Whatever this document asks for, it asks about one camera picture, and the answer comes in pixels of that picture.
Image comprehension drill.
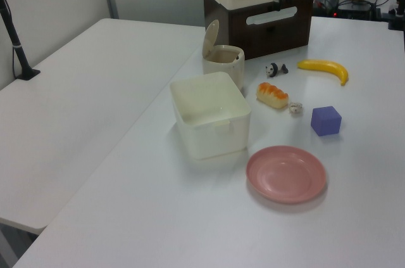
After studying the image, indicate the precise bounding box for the brown and cream cabinet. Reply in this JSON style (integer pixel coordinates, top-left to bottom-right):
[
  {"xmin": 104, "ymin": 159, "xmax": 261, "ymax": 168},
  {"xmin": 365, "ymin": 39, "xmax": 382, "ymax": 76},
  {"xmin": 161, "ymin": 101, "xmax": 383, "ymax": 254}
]
[{"xmin": 202, "ymin": 0, "xmax": 314, "ymax": 61}]

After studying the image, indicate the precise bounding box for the orange glazed toy bread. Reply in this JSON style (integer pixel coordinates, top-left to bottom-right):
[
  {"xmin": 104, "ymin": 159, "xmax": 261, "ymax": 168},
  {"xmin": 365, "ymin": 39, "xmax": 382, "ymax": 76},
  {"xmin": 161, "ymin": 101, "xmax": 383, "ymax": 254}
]
[{"xmin": 256, "ymin": 82, "xmax": 290, "ymax": 110}]

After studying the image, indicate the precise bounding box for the small panda figurine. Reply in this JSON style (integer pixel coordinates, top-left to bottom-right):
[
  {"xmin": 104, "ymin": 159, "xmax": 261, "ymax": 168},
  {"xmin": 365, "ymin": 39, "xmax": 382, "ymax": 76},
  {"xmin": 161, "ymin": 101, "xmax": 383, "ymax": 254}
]
[{"xmin": 265, "ymin": 62, "xmax": 289, "ymax": 78}]

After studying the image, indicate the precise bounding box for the beige mini trash can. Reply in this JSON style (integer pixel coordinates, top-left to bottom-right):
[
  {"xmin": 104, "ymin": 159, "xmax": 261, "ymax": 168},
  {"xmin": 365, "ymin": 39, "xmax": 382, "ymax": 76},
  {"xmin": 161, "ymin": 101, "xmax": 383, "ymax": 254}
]
[{"xmin": 202, "ymin": 19, "xmax": 246, "ymax": 91}]

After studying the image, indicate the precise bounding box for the black camera stand pole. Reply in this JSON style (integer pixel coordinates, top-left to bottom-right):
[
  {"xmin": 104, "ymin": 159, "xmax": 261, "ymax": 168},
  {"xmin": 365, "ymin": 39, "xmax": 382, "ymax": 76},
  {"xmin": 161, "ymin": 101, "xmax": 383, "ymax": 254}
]
[{"xmin": 0, "ymin": 0, "xmax": 41, "ymax": 80}]

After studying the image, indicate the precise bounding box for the purple cube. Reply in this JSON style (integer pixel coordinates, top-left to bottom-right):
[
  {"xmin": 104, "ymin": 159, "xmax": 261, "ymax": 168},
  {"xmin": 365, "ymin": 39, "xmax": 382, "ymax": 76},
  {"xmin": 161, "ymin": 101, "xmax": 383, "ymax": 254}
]
[{"xmin": 310, "ymin": 105, "xmax": 342, "ymax": 137}]

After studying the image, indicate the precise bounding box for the white square plastic box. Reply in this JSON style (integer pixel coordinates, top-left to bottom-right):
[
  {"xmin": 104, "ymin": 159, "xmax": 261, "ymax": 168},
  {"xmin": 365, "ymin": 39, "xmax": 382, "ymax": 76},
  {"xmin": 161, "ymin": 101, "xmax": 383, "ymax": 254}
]
[{"xmin": 169, "ymin": 71, "xmax": 252, "ymax": 160}]

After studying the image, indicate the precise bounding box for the pink plastic plate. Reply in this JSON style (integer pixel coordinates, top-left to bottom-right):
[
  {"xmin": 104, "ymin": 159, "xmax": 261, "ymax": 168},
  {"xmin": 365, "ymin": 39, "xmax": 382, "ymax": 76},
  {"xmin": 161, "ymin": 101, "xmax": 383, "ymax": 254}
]
[{"xmin": 246, "ymin": 145, "xmax": 327, "ymax": 205}]

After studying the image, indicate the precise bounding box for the black table clamp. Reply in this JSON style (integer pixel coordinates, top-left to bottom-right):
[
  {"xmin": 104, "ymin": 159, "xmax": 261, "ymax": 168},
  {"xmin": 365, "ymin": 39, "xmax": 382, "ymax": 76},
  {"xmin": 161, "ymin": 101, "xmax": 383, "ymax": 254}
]
[{"xmin": 384, "ymin": 0, "xmax": 405, "ymax": 31}]

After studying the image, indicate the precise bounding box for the white paper ball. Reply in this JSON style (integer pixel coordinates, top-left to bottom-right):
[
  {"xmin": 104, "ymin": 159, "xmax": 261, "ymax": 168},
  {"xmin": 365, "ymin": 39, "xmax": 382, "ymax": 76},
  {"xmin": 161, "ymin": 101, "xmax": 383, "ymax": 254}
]
[{"xmin": 289, "ymin": 101, "xmax": 304, "ymax": 117}]

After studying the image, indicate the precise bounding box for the yellow toy banana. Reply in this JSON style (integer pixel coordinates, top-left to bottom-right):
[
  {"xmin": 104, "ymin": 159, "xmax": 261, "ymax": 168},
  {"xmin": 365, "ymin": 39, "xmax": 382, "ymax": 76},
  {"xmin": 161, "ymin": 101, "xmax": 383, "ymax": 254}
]
[{"xmin": 296, "ymin": 59, "xmax": 349, "ymax": 87}]

